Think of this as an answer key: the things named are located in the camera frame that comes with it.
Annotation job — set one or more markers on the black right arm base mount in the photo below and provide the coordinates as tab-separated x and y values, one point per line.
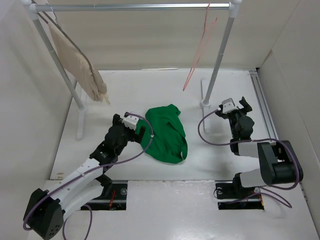
229	198

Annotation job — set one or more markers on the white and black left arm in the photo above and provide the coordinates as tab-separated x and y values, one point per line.
48	210

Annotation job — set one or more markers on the beige garment on hanger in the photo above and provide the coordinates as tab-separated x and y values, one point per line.
75	63

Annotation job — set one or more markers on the pink wire hanger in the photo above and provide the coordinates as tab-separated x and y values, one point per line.
208	29

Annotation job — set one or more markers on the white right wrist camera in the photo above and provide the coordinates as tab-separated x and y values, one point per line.
227	106

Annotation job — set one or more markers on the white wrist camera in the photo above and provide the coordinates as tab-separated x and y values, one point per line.
131	123
227	106

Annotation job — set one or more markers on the aluminium rail at right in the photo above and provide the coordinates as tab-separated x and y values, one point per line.
263	105

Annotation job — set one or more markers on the white and metal clothes rack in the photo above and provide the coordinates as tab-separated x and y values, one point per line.
33	9

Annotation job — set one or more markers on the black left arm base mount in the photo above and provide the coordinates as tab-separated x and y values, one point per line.
114	199

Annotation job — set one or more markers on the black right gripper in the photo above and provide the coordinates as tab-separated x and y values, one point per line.
247	108

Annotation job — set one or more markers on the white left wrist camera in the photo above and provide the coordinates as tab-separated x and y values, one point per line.
131	123

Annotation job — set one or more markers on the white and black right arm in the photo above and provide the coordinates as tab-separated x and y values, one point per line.
278	163

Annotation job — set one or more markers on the green t shirt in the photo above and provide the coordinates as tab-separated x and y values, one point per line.
164	137

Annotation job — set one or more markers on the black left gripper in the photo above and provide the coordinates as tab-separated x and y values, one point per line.
117	120

